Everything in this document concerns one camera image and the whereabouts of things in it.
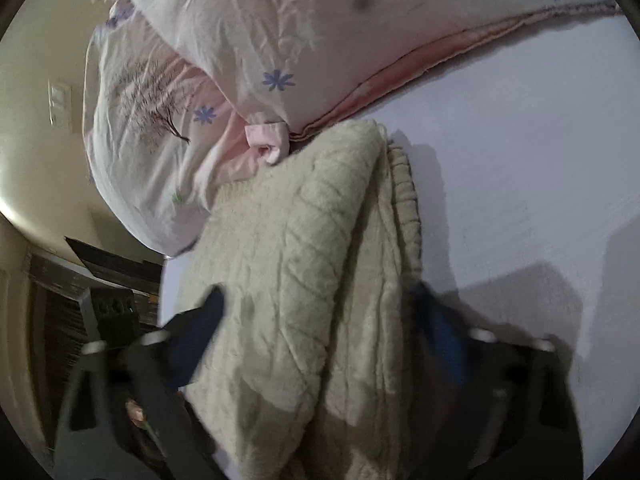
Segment beige cable-knit sweater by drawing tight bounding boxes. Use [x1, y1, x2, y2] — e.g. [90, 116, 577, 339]
[177, 120, 421, 479]

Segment lavender bed sheet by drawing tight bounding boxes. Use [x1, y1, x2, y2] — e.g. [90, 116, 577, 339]
[156, 12, 640, 480]

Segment pink floral pillow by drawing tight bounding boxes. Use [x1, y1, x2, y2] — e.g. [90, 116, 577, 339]
[82, 0, 288, 257]
[102, 0, 617, 139]

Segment white wall switch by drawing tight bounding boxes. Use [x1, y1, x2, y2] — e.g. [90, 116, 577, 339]
[47, 80, 72, 128]

